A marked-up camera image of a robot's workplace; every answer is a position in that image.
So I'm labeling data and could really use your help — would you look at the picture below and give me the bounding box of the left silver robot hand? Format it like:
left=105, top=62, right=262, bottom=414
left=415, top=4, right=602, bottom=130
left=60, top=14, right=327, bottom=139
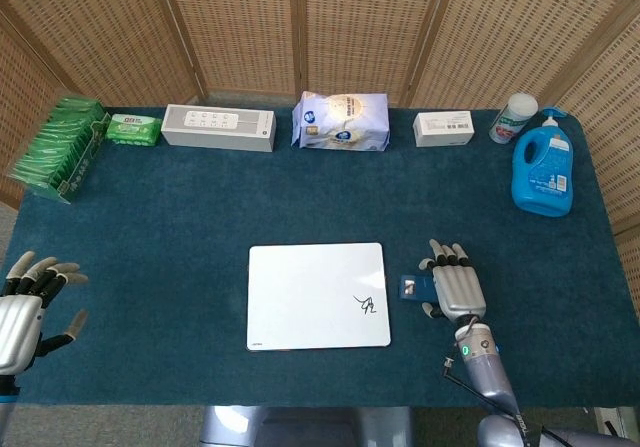
left=0, top=250, right=90, bottom=374

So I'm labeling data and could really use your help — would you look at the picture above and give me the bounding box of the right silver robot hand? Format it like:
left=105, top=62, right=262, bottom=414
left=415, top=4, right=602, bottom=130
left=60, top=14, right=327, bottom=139
left=418, top=238, right=488, bottom=324

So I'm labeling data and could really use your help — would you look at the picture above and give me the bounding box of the blue whiteboard eraser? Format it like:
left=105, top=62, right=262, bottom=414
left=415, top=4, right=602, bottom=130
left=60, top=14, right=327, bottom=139
left=398, top=275, right=437, bottom=302

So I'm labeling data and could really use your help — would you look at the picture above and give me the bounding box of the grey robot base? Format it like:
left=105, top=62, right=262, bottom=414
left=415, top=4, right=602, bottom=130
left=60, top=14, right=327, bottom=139
left=199, top=405, right=414, bottom=447

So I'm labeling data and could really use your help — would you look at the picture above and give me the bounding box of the white rectangular whiteboard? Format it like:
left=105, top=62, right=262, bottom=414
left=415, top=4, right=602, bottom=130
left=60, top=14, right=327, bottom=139
left=245, top=241, right=392, bottom=353

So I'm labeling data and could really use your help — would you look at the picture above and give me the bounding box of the blue detergent pump bottle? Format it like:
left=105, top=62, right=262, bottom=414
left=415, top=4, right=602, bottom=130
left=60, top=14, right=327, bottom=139
left=510, top=106, right=576, bottom=218

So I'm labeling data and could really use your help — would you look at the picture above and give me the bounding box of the small white cardboard box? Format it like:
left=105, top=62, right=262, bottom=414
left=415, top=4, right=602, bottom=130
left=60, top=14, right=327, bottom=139
left=412, top=110, right=476, bottom=148

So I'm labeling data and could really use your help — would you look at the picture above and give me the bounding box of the wet wipes canister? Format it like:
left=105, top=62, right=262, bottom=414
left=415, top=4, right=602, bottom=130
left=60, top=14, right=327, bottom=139
left=489, top=92, right=540, bottom=145

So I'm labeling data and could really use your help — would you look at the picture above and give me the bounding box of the green tea packet display box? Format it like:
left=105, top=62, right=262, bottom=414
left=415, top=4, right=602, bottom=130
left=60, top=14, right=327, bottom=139
left=4, top=95, right=110, bottom=205

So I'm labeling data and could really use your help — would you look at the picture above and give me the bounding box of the blue white tissue pack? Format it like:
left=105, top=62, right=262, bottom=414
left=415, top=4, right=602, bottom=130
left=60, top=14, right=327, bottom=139
left=290, top=90, right=391, bottom=153

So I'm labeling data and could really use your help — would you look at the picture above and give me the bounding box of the dark teal table mat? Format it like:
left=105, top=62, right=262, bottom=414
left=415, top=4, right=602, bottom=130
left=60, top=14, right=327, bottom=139
left=0, top=105, right=627, bottom=409

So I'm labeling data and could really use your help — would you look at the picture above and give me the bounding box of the green wipes pack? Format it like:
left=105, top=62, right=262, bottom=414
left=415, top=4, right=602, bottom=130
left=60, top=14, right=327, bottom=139
left=104, top=112, right=163, bottom=147

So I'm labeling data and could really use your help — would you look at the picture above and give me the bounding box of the long white power strip box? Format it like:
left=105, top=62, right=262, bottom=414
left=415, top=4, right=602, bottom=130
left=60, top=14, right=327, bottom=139
left=160, top=104, right=278, bottom=154

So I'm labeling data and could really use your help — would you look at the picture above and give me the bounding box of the woven rattan folding screen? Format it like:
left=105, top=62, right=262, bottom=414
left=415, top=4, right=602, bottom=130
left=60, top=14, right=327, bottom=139
left=0, top=0, right=640, bottom=368

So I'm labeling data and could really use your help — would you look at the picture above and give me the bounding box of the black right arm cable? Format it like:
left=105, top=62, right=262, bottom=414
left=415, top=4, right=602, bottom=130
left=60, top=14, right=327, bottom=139
left=441, top=356, right=566, bottom=447

